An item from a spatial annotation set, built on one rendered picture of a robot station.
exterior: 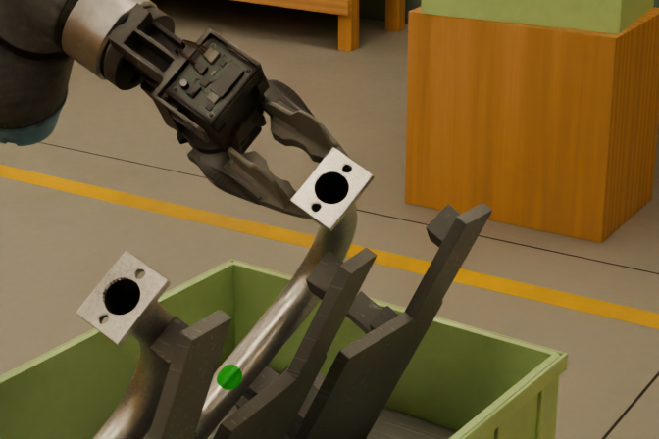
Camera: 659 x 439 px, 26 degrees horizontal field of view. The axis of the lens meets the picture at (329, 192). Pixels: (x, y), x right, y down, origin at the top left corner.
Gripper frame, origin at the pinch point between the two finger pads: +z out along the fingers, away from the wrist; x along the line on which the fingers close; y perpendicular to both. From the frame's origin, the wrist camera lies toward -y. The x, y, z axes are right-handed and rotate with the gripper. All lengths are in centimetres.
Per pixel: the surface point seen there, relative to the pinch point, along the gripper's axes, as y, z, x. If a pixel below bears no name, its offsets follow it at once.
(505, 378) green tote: -35.6, 16.2, 2.6
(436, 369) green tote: -39.3, 9.7, -0.3
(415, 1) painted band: -508, -170, 206
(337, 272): -2.9, 3.8, -4.3
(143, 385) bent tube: 1.7, -1.3, -20.6
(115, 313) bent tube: 10.6, -3.6, -18.1
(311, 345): -8.0, 4.7, -9.5
